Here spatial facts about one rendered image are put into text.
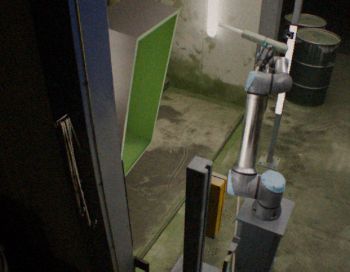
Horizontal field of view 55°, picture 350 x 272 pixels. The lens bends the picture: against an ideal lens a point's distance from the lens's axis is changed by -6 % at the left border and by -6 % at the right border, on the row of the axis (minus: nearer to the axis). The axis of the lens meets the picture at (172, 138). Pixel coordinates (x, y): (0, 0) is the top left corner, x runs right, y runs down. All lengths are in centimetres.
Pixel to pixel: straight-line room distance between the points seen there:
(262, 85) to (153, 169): 173
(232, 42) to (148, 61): 163
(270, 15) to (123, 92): 219
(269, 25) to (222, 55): 68
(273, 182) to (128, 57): 108
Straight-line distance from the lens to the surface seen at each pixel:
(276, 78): 202
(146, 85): 277
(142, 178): 333
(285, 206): 235
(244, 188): 209
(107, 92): 134
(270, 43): 230
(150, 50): 263
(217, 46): 419
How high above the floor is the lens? 229
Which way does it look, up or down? 36 degrees down
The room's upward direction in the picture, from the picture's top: straight up
